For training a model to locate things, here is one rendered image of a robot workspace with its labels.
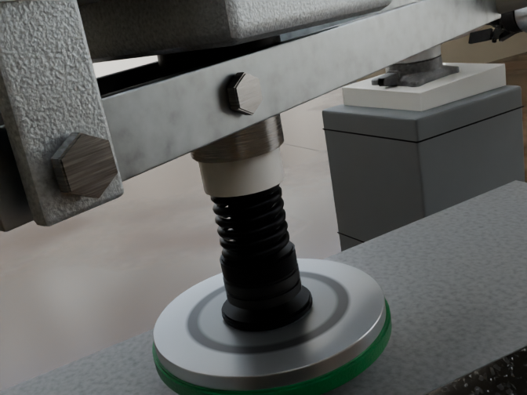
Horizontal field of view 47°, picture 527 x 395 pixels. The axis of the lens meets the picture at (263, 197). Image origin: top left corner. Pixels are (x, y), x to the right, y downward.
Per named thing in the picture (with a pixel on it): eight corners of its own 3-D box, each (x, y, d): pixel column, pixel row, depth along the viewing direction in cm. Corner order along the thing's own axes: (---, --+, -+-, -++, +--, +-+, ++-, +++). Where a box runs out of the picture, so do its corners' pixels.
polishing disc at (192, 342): (122, 324, 60) (119, 313, 60) (296, 251, 70) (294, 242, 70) (225, 429, 42) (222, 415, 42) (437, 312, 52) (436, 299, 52)
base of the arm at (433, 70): (359, 88, 173) (356, 69, 172) (412, 70, 184) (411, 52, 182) (406, 91, 159) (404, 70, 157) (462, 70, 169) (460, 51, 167)
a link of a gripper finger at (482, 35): (491, 27, 158) (493, 28, 158) (470, 32, 164) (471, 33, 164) (489, 38, 158) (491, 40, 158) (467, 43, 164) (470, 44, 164)
